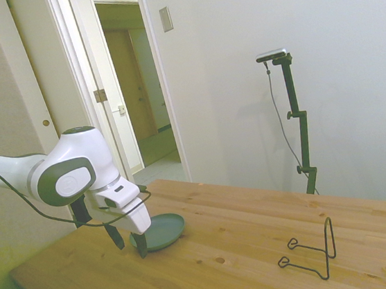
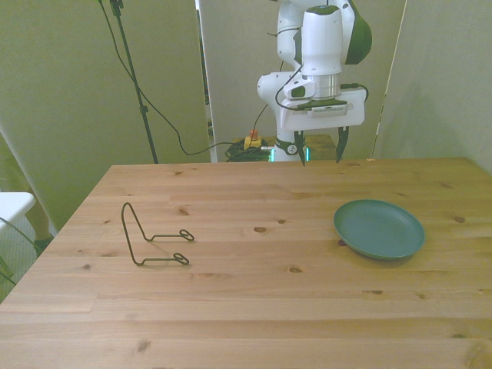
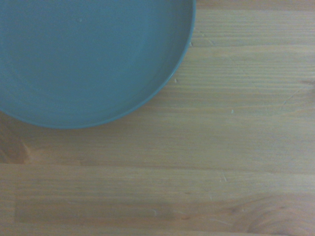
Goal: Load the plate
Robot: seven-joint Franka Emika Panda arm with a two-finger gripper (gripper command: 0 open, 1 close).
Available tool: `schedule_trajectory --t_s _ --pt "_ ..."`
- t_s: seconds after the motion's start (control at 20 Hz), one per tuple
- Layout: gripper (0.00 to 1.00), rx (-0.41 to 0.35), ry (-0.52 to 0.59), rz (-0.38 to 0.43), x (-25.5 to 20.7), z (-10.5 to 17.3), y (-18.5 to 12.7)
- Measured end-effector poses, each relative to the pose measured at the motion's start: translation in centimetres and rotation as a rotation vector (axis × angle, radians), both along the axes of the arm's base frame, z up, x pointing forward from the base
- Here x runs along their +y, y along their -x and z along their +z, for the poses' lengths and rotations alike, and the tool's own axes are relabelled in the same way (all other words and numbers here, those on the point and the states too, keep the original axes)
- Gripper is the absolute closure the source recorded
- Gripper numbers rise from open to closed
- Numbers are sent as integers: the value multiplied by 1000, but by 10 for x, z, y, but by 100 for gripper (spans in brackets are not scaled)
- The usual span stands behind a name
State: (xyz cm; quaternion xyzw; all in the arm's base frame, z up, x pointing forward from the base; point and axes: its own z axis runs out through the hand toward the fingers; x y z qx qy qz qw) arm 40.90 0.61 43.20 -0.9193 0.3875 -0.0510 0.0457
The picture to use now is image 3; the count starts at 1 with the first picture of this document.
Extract teal round plate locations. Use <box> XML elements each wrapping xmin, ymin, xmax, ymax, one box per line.
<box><xmin>0</xmin><ymin>0</ymin><xmax>197</xmax><ymax>130</ymax></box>

